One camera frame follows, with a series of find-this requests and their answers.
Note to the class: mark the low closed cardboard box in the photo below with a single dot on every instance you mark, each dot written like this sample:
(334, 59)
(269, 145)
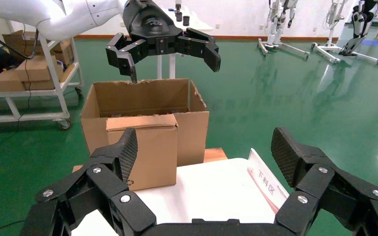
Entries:
(6, 83)

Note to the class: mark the small cardboard box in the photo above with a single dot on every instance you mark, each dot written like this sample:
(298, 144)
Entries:
(153, 153)

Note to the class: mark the tall black tool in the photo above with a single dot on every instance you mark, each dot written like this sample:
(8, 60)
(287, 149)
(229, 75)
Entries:
(178, 14)

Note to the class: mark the flat thin cardboard box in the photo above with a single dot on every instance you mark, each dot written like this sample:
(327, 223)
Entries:
(39, 85)

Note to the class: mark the white humanoid robot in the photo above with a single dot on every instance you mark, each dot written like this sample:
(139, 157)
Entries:
(278, 19)

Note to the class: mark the white wheeled shelf cart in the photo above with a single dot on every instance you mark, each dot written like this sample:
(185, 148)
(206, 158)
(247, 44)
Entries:
(13, 94)

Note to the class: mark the white pipe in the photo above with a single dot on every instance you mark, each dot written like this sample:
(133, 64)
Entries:
(198, 26)

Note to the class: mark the acrylic sign with red print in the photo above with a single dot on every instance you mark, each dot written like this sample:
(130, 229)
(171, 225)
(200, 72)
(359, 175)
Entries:
(267, 185)

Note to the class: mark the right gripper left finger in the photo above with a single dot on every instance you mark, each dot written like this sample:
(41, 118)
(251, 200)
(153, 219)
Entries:
(110, 182)

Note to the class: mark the open dark brown cardboard box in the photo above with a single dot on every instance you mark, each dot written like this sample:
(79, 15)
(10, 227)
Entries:
(16, 40)

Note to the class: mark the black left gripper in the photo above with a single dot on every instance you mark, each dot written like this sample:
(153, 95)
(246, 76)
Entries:
(150, 22)

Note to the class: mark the black humanoid robot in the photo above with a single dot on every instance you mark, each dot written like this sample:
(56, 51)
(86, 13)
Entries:
(360, 22)

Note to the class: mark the medium closed cardboard box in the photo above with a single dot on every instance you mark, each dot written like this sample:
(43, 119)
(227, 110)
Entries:
(35, 68)

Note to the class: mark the large open cardboard box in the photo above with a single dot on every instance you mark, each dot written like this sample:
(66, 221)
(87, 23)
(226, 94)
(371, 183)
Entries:
(192, 136)

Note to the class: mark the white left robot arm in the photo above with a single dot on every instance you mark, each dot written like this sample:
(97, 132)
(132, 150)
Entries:
(62, 16)

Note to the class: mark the short black cylinder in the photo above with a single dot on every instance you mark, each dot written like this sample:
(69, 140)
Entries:
(186, 20)

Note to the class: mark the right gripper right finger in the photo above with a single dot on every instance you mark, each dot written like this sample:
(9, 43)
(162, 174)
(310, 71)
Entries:
(319, 182)

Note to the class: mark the white robot support stand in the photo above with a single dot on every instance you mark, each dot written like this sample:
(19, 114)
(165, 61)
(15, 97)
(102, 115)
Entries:
(326, 53)
(293, 51)

